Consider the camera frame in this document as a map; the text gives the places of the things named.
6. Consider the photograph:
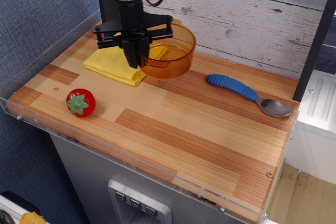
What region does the blue handled metal spoon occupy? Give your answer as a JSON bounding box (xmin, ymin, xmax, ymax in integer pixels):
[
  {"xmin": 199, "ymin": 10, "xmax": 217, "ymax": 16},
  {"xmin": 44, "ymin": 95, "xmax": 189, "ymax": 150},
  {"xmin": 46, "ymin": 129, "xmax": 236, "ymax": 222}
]
[{"xmin": 206, "ymin": 73, "xmax": 293, "ymax": 117}]

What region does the clear acrylic table guard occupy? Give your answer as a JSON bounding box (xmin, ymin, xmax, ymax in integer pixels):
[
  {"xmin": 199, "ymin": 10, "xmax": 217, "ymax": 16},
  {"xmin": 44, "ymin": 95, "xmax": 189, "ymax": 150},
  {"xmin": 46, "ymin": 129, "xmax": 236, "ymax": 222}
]
[{"xmin": 1, "ymin": 8, "xmax": 298, "ymax": 223}]

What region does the white ribbed side unit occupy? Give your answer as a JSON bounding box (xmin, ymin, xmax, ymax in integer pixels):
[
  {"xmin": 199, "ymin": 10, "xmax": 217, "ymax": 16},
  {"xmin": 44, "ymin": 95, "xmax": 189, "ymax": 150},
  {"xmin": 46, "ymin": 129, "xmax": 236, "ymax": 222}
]
[{"xmin": 285, "ymin": 70, "xmax": 335, "ymax": 184}]

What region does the folded yellow cloth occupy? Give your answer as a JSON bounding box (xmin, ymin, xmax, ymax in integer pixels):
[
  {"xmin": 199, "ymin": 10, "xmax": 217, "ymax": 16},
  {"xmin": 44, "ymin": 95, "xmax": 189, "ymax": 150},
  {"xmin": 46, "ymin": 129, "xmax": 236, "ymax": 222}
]
[{"xmin": 83, "ymin": 47, "xmax": 146, "ymax": 87}]

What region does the black braided cable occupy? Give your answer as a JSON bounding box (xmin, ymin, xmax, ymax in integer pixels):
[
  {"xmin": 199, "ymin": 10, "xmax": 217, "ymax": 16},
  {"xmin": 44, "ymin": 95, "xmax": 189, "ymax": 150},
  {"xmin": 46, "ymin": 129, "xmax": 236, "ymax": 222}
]
[{"xmin": 0, "ymin": 210, "xmax": 15, "ymax": 224}]

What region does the black right vertical post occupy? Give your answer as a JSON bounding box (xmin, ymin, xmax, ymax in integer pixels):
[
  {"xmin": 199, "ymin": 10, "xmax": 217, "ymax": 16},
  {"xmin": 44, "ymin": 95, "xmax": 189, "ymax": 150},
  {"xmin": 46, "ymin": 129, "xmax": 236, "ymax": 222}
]
[{"xmin": 293, "ymin": 0, "xmax": 335, "ymax": 102}]

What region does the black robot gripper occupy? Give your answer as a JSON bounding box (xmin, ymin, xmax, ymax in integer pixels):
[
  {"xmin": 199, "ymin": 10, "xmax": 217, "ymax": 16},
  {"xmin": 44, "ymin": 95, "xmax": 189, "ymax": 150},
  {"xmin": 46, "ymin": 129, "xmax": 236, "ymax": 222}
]
[{"xmin": 93, "ymin": 0, "xmax": 173, "ymax": 69}]

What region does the orange transparent plastic container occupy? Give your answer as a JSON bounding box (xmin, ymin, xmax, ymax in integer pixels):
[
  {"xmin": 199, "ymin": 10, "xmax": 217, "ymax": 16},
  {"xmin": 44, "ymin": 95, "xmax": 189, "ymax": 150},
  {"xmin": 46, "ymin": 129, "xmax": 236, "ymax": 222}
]
[{"xmin": 139, "ymin": 20, "xmax": 196, "ymax": 80}]

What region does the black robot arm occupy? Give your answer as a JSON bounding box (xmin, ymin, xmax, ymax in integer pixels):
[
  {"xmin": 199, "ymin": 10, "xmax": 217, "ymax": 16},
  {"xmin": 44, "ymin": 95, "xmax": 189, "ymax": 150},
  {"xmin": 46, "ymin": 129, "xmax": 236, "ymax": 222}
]
[{"xmin": 93, "ymin": 0, "xmax": 173, "ymax": 68}]

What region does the yellow object bottom left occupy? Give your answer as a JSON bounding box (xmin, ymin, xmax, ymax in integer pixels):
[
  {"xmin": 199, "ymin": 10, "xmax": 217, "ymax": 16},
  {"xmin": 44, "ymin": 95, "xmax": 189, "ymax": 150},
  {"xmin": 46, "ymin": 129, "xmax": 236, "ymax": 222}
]
[{"xmin": 19, "ymin": 212, "xmax": 47, "ymax": 224}]

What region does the grey cabinet with button panel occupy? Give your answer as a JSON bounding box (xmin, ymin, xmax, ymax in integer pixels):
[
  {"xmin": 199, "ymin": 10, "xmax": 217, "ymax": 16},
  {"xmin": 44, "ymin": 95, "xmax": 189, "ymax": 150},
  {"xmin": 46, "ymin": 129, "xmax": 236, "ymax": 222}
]
[{"xmin": 51, "ymin": 135, "xmax": 240, "ymax": 223}]

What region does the red toy strawberry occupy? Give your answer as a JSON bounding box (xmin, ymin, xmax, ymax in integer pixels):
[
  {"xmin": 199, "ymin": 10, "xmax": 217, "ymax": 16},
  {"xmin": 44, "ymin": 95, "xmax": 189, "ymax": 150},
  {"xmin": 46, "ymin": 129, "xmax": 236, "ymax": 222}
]
[{"xmin": 66, "ymin": 89, "xmax": 96, "ymax": 117}]

